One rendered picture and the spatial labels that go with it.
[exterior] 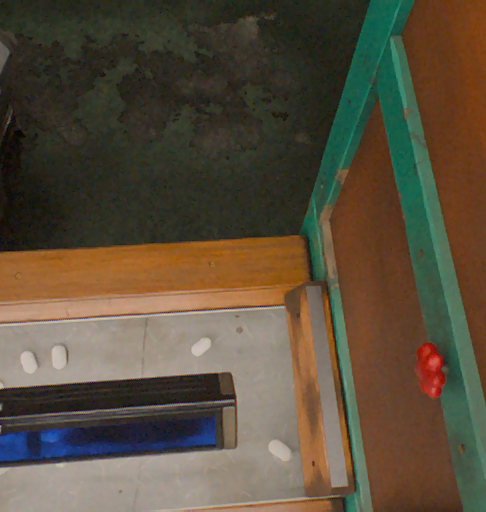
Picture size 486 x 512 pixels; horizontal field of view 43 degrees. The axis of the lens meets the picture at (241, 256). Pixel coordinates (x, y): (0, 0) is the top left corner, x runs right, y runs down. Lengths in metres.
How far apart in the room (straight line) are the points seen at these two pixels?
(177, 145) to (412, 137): 1.53
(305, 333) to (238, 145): 1.21
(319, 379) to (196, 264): 0.29
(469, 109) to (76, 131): 1.74
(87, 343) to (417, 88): 0.67
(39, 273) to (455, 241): 0.72
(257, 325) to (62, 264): 0.33
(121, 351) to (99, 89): 1.33
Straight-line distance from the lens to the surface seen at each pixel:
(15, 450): 0.68
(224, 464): 0.99
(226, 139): 2.06
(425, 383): 0.52
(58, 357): 1.02
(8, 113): 1.88
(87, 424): 0.64
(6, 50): 0.85
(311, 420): 0.90
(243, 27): 2.36
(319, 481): 0.90
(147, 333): 1.03
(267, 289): 1.02
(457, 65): 0.52
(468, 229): 0.50
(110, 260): 1.05
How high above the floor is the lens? 1.72
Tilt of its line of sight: 67 degrees down
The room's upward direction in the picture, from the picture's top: 6 degrees clockwise
